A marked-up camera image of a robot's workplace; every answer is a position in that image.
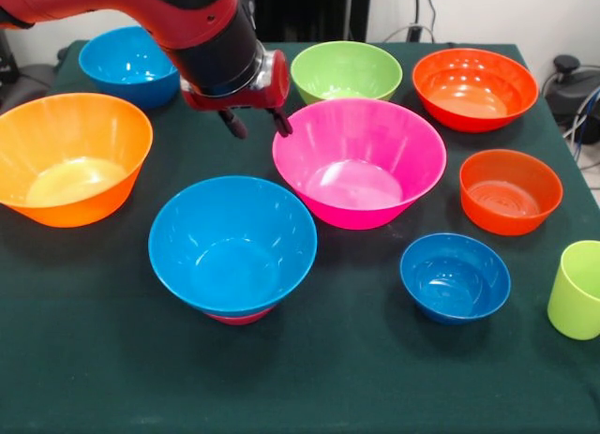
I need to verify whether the wide red-orange plastic bowl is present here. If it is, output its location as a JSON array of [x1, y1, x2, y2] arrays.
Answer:
[[412, 47, 540, 134]]

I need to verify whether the black round floor stand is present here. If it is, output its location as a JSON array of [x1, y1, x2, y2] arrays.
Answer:
[[543, 53, 600, 144]]

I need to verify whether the light blue plastic bowl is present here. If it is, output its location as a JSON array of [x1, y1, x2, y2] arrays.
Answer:
[[78, 25, 182, 111], [147, 174, 319, 315]]

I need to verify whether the dark green tablecloth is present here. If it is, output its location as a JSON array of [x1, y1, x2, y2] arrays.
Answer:
[[0, 39, 600, 434]]

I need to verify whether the black power plug cable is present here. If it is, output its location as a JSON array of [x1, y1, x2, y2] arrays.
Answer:
[[406, 0, 438, 44]]

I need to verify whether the black pedestal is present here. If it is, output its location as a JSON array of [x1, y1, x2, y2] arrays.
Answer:
[[233, 0, 372, 44]]

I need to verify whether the small dark blue bowl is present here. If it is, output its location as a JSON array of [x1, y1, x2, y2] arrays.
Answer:
[[398, 232, 512, 326]]

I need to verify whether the lime green plastic bowl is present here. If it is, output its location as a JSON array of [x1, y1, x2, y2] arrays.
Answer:
[[290, 40, 404, 105]]

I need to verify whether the dark grey floor equipment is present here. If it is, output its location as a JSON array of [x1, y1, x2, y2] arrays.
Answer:
[[0, 19, 60, 114]]

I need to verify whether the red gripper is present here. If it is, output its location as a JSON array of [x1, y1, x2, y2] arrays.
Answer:
[[180, 49, 294, 141]]

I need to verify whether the large orange plastic bowl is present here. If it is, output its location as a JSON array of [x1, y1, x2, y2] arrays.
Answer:
[[0, 92, 155, 229]]

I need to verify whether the lime green plastic cup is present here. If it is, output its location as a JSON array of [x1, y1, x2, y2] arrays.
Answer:
[[547, 239, 600, 341]]

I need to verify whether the tangle of floor cables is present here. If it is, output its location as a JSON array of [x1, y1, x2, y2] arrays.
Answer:
[[561, 84, 600, 172]]

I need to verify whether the large pink plastic bowl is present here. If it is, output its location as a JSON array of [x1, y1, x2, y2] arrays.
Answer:
[[272, 97, 448, 231]]

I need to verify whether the small red-orange plastic bowl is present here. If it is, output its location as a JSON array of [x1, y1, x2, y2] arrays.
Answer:
[[458, 148, 564, 237]]

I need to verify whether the small crimson red bowl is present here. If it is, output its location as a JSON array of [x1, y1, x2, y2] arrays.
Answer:
[[204, 305, 277, 326]]

